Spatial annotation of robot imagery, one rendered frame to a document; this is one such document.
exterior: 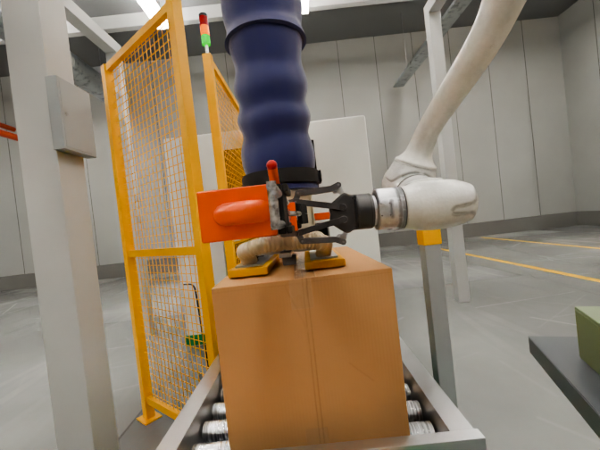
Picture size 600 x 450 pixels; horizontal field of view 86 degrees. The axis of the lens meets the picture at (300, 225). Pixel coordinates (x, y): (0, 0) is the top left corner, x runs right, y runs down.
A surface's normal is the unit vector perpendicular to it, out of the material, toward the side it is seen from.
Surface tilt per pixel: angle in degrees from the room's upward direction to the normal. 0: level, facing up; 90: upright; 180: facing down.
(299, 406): 90
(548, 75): 90
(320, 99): 90
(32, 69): 90
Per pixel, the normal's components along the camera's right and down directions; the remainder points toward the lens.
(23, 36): -0.02, 0.02
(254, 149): -0.63, -0.20
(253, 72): -0.34, -0.20
